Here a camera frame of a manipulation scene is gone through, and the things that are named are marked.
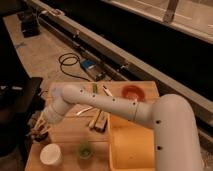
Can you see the green cup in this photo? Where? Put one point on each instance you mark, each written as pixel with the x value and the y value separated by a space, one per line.
pixel 84 150

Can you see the black equipment stand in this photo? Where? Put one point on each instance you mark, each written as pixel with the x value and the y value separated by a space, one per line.
pixel 16 108

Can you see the black box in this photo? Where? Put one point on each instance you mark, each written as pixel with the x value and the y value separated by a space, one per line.
pixel 29 26

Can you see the blue device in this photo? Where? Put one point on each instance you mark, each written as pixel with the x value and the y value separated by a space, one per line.
pixel 92 69

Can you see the red bowl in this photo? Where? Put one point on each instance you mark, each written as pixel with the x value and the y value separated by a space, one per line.
pixel 133 92

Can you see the blue cloth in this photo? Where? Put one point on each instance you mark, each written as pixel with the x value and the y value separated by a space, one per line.
pixel 56 92

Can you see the metal cup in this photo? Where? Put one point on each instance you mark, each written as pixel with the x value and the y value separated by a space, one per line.
pixel 44 138

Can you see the metal fork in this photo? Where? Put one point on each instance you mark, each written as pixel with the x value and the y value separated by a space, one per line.
pixel 83 111

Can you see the white cup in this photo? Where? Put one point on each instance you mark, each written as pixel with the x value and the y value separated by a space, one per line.
pixel 51 155

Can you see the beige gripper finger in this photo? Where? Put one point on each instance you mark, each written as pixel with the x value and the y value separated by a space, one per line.
pixel 45 129
pixel 39 122

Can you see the dark grapes bunch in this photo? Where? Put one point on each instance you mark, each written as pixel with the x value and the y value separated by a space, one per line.
pixel 36 134

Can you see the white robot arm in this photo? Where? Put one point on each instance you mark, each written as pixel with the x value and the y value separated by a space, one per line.
pixel 171 117

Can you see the yellow plastic bin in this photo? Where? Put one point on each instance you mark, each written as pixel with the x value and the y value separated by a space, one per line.
pixel 131 147

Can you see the metal spoon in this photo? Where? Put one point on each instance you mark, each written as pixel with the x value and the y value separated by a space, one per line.
pixel 107 91

